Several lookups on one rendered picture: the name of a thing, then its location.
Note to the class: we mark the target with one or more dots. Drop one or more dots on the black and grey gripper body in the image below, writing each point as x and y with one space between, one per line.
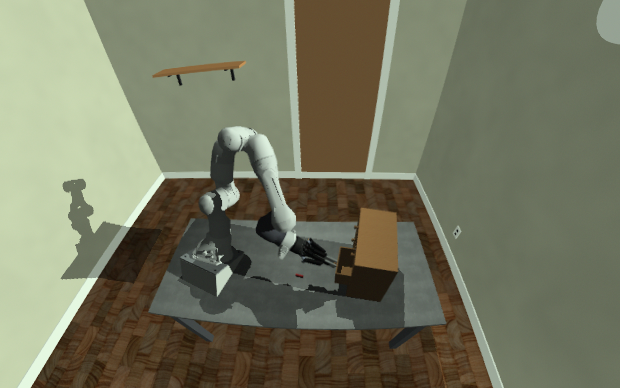
299 247

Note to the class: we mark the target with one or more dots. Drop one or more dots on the brown chest of drawers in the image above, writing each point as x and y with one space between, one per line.
376 260

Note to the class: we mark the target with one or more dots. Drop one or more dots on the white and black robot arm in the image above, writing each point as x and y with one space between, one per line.
217 244

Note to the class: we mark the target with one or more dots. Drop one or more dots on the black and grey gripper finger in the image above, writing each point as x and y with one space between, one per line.
316 260
316 249

